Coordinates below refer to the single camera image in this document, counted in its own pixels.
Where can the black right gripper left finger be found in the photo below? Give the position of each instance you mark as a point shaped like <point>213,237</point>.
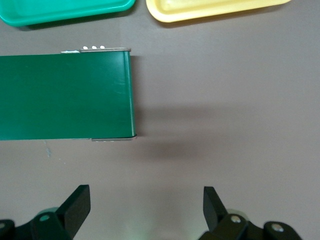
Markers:
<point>72,212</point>

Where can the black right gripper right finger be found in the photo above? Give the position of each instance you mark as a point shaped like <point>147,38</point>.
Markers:
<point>215,215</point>

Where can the green conveyor belt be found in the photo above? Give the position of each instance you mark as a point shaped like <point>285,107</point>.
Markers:
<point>65,97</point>

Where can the green plastic tray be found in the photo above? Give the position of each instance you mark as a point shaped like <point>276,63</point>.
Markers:
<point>62,11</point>

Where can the yellow plastic tray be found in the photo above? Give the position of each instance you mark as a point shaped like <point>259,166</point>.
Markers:
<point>200,8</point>

